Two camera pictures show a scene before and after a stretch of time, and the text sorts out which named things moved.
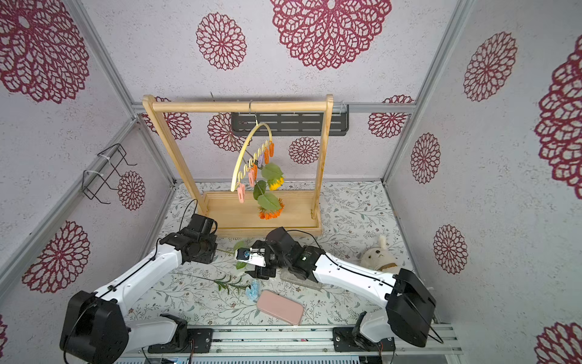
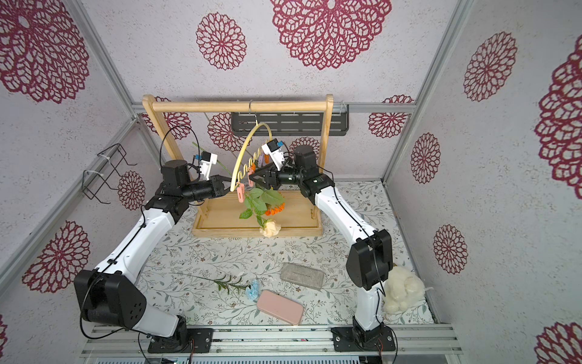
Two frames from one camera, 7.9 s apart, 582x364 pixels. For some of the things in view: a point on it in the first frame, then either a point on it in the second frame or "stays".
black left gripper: [211, 256] → [217, 186]
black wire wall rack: [92, 181] stays
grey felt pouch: [288, 276] stays
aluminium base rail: [303, 340] stays
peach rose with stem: [239, 265] → [269, 228]
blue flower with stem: [252, 290] stays
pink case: [280, 307] stays
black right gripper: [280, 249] → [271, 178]
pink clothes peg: [241, 192] stays
